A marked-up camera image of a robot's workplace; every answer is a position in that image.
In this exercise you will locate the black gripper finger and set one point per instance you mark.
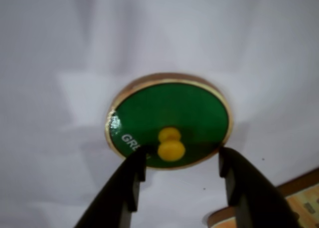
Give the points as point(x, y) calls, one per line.
point(119, 188)
point(254, 200)

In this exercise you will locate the wooden shape puzzle board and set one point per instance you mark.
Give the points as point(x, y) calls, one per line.
point(306, 200)

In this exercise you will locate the green round puzzle piece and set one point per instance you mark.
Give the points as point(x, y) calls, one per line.
point(174, 105)

